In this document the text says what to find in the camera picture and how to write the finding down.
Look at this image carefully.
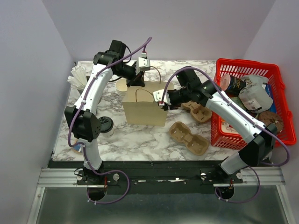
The red plastic basket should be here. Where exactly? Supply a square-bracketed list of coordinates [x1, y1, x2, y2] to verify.
[211, 58, 297, 150]

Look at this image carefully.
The stack of white paper cups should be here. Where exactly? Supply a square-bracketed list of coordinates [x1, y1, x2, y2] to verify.
[115, 78, 128, 97]

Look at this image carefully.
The green melon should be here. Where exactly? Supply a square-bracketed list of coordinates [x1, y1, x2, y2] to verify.
[231, 97, 247, 111]

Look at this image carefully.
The brown cardboard cup carrier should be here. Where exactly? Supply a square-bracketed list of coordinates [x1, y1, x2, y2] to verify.
[169, 122, 209, 155]

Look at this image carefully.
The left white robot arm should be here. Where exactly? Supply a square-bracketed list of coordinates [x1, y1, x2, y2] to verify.
[64, 38, 151, 184]

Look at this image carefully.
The black coffee cup lid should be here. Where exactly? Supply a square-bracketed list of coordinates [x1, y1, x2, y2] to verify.
[99, 116, 114, 133]

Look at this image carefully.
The aluminium rail frame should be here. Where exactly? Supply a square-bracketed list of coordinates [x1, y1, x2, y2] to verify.
[28, 167, 296, 224]

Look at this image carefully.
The grey straw holder cup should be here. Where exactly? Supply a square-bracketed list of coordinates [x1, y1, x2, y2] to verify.
[78, 76, 102, 104]

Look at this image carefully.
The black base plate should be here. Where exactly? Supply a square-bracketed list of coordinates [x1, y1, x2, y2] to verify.
[48, 161, 242, 197]

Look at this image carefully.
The brown lidded tub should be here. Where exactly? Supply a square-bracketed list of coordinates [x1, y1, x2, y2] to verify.
[257, 111, 284, 133]

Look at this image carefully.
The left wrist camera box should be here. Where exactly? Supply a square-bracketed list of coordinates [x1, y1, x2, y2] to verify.
[135, 51, 150, 74]

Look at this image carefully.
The stack of cardboard cup carriers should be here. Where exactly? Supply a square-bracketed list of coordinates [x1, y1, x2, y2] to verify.
[181, 101, 212, 124]

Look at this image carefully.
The brown paper bag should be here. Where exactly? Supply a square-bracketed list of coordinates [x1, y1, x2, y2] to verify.
[122, 79, 167, 126]

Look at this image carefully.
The grey plastic bag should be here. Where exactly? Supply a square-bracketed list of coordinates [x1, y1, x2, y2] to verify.
[238, 75, 273, 114]

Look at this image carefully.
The red white snack packet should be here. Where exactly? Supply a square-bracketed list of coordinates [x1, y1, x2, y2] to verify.
[221, 119, 238, 134]

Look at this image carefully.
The white wrapped straws bundle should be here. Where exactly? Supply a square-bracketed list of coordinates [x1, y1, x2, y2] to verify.
[67, 65, 90, 91]

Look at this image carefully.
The blue orange packet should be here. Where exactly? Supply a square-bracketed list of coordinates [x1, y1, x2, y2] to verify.
[71, 145, 82, 154]

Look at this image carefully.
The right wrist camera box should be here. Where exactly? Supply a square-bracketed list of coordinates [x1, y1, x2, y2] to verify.
[153, 89, 171, 107]

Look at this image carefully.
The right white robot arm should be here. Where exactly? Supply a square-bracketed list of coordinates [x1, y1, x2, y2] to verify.
[153, 66, 277, 183]

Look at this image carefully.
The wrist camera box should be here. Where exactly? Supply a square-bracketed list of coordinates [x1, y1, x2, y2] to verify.
[135, 51, 150, 74]
[153, 89, 171, 107]

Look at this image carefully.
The blue box in basket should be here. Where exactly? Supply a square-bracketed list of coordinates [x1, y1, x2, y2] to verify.
[265, 84, 277, 113]

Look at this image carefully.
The dark printed cup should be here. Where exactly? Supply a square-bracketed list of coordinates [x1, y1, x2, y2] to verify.
[220, 74, 246, 96]

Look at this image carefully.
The white paper cup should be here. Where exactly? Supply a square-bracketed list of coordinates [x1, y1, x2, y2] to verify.
[101, 127, 114, 138]

